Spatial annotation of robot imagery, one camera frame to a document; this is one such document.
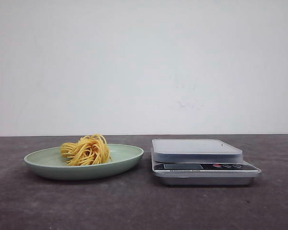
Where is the yellow vermicelli bundle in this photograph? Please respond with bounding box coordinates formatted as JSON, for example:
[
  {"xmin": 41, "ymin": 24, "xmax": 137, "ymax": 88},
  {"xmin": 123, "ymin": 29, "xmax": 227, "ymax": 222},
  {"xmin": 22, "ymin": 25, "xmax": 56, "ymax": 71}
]
[{"xmin": 60, "ymin": 134, "xmax": 113, "ymax": 166}]

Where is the silver electronic kitchen scale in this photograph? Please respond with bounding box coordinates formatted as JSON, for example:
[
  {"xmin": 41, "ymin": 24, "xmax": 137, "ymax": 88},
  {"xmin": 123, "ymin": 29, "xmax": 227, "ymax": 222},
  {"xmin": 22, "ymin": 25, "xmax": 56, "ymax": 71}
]
[{"xmin": 151, "ymin": 139, "xmax": 262, "ymax": 186}]

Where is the light green plate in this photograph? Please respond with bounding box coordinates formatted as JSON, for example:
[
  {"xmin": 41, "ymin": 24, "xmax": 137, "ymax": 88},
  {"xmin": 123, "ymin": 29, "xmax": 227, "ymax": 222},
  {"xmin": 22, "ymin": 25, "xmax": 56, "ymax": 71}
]
[{"xmin": 24, "ymin": 144, "xmax": 144, "ymax": 181}]

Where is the dark grey table mat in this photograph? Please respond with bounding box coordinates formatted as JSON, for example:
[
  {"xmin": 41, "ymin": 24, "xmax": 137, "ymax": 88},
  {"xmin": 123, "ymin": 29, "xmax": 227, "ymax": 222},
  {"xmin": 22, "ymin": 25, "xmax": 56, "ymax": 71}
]
[{"xmin": 0, "ymin": 135, "xmax": 288, "ymax": 230}]

